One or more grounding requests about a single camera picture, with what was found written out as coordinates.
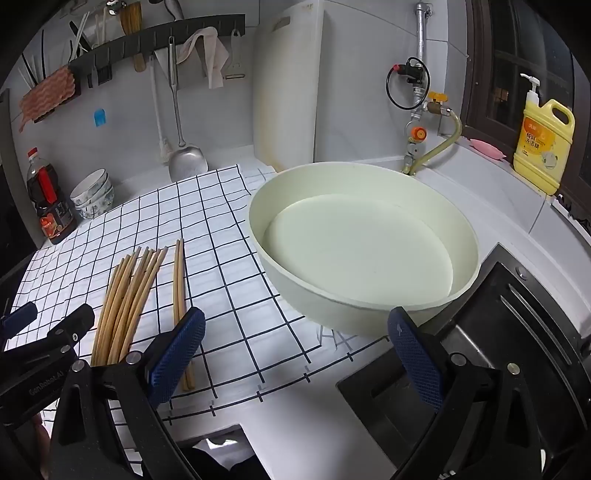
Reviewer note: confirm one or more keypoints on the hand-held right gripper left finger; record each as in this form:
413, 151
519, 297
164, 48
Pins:
178, 355

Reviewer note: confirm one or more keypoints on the white blue patterned bowl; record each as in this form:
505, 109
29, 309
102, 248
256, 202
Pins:
99, 213
104, 198
90, 184

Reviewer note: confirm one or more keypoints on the blue wall sticker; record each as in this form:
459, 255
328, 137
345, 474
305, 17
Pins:
99, 118

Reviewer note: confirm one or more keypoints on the dark window frame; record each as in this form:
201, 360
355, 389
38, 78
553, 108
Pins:
480, 69

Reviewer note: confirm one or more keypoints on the cream plastic basin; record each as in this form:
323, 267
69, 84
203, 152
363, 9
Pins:
360, 240

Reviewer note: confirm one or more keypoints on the white black checkered cloth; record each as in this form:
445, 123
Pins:
221, 258

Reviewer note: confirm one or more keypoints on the dark grey wall rack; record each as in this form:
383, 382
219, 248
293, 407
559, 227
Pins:
138, 39

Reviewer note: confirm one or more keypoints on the metal water pipe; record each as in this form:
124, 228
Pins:
421, 41

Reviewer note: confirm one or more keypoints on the wooden spatula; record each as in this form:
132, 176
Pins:
131, 21

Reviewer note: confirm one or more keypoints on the white peeler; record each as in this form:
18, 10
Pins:
235, 60

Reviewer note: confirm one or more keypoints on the white cutting board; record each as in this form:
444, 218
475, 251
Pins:
286, 92

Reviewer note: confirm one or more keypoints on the beige hanging cloth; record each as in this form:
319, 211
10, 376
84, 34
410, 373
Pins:
212, 55

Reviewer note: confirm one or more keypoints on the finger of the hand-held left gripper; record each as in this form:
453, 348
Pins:
18, 319
69, 327

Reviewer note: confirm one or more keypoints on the pile of wooden chopsticks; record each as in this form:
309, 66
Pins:
124, 295

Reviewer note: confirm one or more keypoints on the metal ladle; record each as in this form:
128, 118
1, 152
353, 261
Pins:
187, 161

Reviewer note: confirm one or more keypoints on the orange knob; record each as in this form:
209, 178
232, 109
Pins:
418, 134

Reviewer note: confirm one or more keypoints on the yellow detergent bottle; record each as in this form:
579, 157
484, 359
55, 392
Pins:
545, 147

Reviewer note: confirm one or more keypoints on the dark sauce bottle red cap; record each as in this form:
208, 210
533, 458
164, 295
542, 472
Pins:
48, 203

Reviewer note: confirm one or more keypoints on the red striped dishcloth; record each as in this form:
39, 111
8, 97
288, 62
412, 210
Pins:
46, 94

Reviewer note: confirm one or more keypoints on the steel cleaver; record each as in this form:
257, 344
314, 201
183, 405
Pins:
194, 76

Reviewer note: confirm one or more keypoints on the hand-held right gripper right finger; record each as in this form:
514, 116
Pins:
415, 360

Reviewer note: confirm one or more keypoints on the pink soap dish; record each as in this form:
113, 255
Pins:
485, 147

